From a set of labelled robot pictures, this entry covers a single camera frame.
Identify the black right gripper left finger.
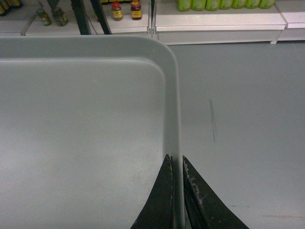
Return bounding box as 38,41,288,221
131,155,174,229

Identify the yellow label jar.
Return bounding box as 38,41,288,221
111,2,123,21

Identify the grey rectangular serving tray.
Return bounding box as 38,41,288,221
0,35,185,229

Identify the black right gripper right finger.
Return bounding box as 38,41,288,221
183,156,248,229

